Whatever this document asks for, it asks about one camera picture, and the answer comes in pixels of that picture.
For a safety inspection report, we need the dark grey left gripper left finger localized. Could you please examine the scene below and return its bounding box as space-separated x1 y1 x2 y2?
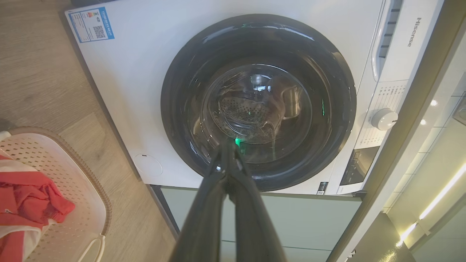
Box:
169 144 233 262

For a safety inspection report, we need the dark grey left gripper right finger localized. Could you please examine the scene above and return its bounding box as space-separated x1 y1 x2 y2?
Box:
226 140 287 262

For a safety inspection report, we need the white perforated laundry basket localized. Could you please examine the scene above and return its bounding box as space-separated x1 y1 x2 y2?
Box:
0 127 112 262

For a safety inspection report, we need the pale teal cabinet door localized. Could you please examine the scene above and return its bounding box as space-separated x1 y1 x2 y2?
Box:
151 185 363 262

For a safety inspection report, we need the round white filter cover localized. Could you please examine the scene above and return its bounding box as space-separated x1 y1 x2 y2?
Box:
133 154 163 178

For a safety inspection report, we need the round black glass washer door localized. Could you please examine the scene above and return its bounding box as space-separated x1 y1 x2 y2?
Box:
161 14 357 192

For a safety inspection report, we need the dark washer display panel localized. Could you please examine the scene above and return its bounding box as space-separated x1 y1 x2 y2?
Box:
339 146 380 186

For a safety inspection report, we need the white front-load washing machine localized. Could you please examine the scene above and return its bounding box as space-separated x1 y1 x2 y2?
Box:
65 0 445 196

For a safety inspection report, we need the white washer control knob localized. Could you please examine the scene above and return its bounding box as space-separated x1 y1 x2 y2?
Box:
371 108 399 131

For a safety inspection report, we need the red and white garment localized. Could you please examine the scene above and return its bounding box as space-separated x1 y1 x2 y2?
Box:
0 151 76 262

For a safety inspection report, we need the grey countertop edge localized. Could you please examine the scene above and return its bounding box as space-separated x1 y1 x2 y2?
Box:
327 15 466 262

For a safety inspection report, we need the warm led light strip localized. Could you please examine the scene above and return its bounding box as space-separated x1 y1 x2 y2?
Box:
396 163 466 248

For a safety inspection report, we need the blue energy label sticker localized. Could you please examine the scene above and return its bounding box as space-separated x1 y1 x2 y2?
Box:
68 7 115 43

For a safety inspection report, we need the white detergent drawer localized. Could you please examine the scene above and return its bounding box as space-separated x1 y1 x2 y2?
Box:
371 0 404 82

